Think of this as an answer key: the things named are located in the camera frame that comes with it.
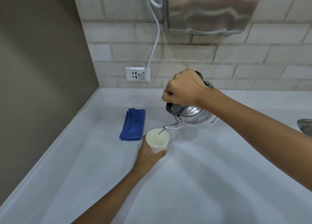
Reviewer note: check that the person's right fingers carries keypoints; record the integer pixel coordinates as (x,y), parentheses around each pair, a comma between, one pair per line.
(170,94)

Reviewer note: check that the silver metal kettle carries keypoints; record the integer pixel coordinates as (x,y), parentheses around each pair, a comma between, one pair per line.
(192,114)

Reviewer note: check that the white paper cup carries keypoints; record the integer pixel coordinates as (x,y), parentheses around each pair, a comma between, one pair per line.
(158,141)

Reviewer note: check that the stainless steel hand dryer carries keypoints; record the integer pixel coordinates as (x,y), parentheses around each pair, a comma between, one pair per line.
(212,9)

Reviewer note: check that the person's left forearm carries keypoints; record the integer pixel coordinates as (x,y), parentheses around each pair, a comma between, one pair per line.
(107,194)

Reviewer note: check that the stainless steel sink edge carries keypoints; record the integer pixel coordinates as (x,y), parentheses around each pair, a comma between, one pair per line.
(305,124)

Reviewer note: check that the person's left thumb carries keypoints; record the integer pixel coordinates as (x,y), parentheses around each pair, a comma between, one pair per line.
(145,141)

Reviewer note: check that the blue folded cloth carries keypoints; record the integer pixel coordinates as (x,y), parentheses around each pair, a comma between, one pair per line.
(132,125)

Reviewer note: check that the person's right hand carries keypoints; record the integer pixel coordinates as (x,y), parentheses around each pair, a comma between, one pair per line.
(185,87)

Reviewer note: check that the white wall power socket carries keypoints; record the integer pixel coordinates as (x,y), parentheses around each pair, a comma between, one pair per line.
(137,74)

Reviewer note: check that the person's left hand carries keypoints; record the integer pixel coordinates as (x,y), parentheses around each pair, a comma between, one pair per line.
(146,155)

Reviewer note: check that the person's right forearm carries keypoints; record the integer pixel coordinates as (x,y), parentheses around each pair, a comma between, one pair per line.
(256,126)

